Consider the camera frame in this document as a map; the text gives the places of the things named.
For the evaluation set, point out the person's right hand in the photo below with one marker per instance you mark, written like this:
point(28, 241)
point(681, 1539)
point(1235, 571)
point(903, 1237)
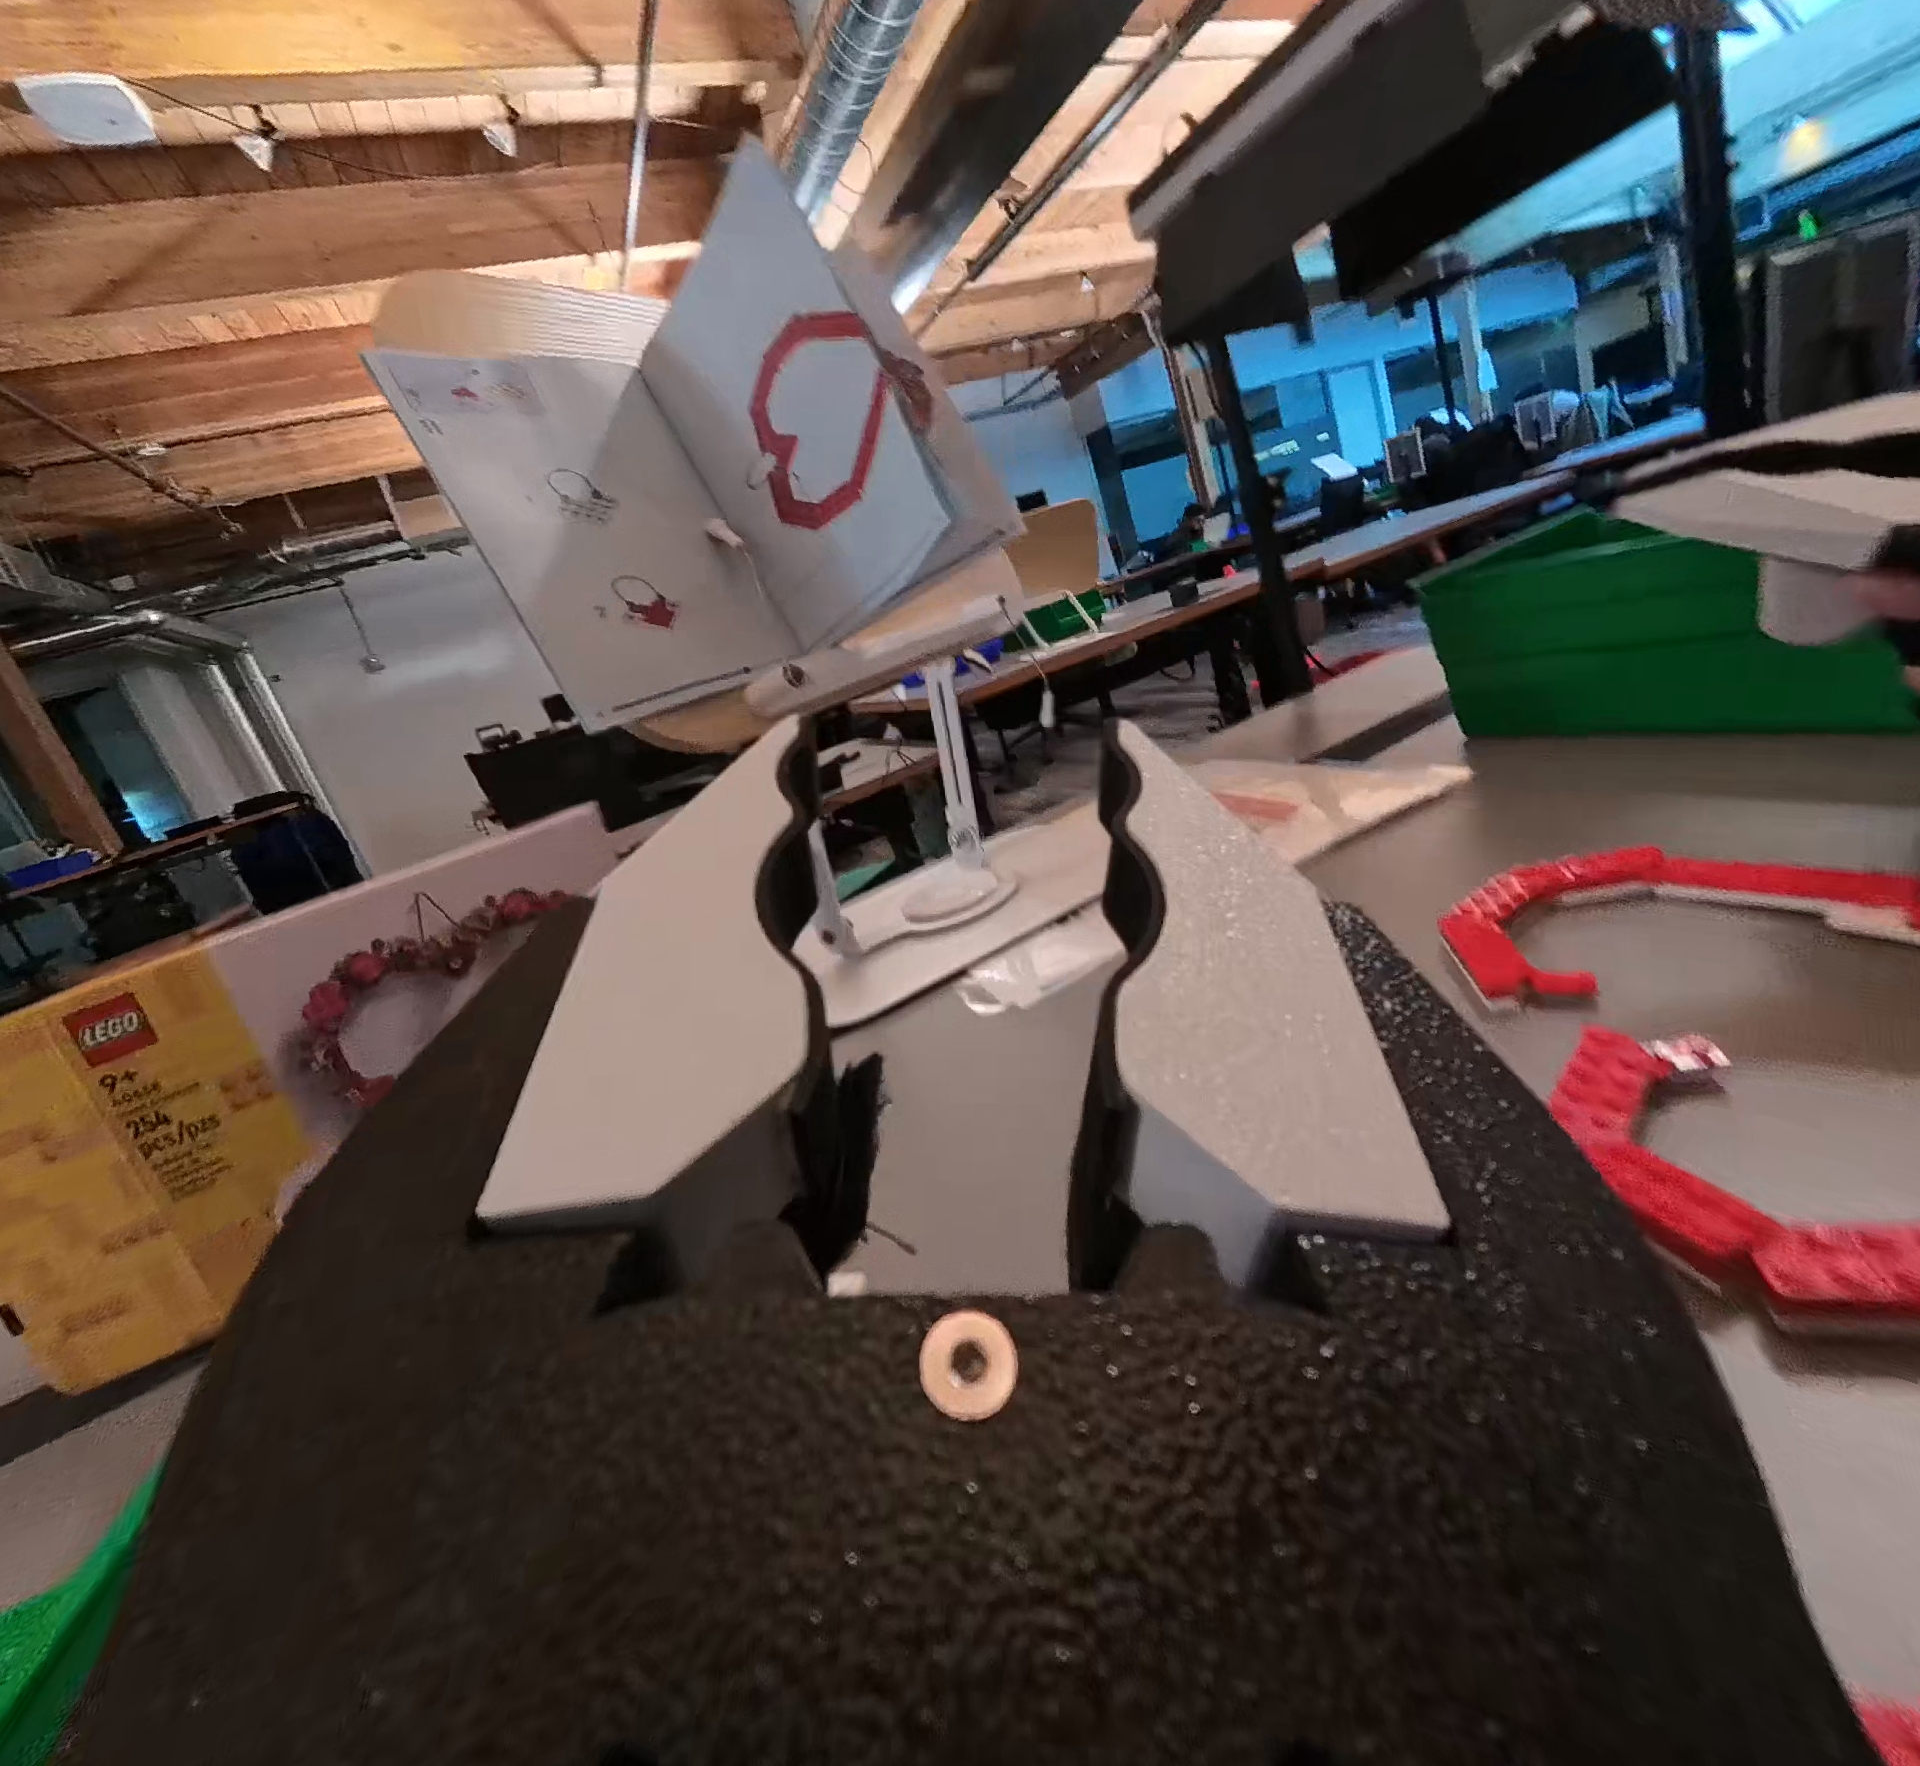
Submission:
point(1899, 605)

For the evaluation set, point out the lego instruction booklet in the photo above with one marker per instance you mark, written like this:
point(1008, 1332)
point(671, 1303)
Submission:
point(676, 506)

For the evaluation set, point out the small pink lego piece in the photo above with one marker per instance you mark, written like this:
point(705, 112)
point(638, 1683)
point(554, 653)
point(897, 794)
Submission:
point(1689, 1059)

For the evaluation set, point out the white ceiling device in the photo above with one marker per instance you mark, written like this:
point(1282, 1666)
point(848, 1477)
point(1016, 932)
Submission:
point(91, 112)

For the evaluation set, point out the clear plastic bag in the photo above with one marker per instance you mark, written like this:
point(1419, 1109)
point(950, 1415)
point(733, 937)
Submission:
point(1035, 982)

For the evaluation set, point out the silver ventilation duct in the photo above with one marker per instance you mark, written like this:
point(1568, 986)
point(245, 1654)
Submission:
point(885, 11)

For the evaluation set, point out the red lego frame half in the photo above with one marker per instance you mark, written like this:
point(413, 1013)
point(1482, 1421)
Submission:
point(1665, 1181)
point(1592, 890)

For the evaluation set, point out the small green tray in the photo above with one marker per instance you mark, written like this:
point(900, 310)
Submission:
point(1065, 615)

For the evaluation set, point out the black desk post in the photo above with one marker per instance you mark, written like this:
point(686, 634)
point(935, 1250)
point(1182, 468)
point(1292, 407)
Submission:
point(1254, 520)
point(1711, 220)

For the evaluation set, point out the flat white plastic bag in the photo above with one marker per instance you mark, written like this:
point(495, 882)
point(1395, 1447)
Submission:
point(1334, 798)

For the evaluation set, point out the white book stand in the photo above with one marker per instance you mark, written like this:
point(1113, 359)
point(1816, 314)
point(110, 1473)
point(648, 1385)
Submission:
point(945, 882)

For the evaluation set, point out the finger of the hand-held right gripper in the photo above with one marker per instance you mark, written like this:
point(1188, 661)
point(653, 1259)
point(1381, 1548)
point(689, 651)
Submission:
point(1784, 513)
point(1380, 55)

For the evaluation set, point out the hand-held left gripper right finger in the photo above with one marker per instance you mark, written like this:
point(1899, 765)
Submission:
point(1276, 1032)

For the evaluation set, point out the green plastic bin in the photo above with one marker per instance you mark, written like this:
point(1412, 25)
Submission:
point(60, 1646)
point(1620, 642)

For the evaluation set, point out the lego set box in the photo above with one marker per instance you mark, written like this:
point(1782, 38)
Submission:
point(152, 1122)

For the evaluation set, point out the black overhead light bar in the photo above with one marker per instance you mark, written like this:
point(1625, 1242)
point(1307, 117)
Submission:
point(1051, 27)

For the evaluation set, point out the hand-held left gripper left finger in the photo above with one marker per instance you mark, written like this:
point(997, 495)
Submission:
point(660, 1015)

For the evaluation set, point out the long office desk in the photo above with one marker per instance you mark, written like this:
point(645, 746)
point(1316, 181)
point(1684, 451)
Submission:
point(1441, 530)

